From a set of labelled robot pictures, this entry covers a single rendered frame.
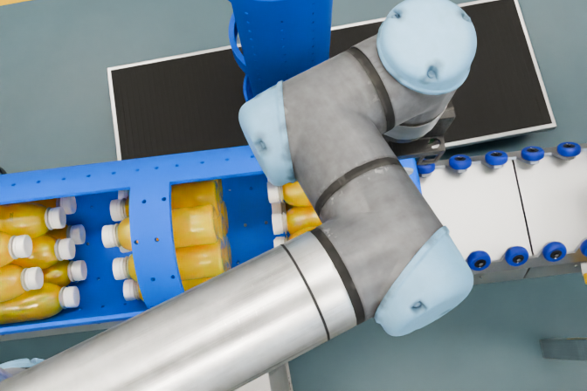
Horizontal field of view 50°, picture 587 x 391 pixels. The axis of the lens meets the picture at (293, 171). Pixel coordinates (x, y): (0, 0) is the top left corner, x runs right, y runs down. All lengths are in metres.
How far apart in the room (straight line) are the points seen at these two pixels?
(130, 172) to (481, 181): 0.72
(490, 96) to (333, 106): 1.85
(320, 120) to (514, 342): 1.91
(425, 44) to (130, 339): 0.29
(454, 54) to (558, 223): 0.95
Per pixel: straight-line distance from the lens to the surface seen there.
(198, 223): 1.08
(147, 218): 1.04
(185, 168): 1.08
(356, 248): 0.43
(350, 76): 0.50
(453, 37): 0.50
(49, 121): 2.55
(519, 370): 2.33
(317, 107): 0.48
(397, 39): 0.49
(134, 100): 2.31
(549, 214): 1.41
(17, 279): 1.22
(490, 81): 2.34
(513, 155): 1.42
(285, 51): 1.61
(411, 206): 0.45
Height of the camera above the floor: 2.23
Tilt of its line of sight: 75 degrees down
